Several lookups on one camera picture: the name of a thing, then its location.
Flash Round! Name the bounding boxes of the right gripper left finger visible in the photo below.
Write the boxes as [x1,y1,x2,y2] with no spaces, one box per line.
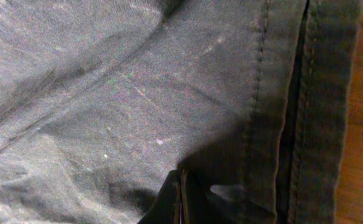
[138,170,181,224]

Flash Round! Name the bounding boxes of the navy blue denim shorts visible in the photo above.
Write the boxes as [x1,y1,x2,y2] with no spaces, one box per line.
[0,0,363,223]

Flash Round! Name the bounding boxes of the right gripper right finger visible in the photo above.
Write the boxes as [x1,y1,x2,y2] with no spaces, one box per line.
[181,170,219,224]

